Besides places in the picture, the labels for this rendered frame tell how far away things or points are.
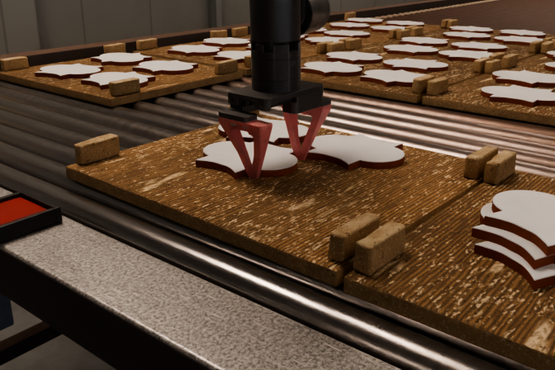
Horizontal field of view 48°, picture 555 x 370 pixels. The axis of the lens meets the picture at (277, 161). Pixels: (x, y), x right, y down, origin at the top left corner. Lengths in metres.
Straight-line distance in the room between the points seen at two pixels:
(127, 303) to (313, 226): 0.19
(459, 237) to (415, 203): 0.08
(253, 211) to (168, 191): 0.11
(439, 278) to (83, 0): 2.98
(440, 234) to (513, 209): 0.07
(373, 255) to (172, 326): 0.17
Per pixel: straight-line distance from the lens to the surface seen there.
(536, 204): 0.63
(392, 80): 1.25
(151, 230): 0.65
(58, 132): 1.03
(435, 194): 0.70
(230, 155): 0.78
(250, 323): 0.50
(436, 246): 0.58
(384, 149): 0.81
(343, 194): 0.68
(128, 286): 0.56
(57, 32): 3.31
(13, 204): 0.73
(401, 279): 0.52
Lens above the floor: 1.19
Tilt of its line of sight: 19 degrees down
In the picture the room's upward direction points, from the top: straight up
